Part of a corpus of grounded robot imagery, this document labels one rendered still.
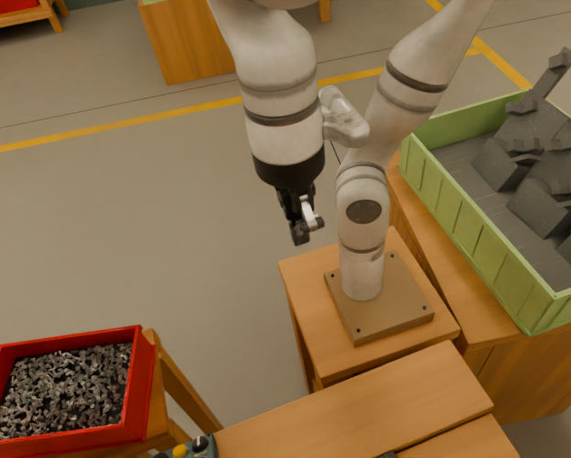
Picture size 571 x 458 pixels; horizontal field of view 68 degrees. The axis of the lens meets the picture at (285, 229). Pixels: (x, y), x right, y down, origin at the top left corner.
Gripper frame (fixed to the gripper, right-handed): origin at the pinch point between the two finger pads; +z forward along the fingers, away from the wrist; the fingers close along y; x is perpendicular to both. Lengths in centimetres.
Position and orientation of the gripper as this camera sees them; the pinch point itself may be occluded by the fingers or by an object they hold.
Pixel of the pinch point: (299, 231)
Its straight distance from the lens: 53.2
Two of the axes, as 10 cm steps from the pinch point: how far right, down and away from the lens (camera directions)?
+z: 1.2, 6.5, 7.5
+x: 9.4, -3.2, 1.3
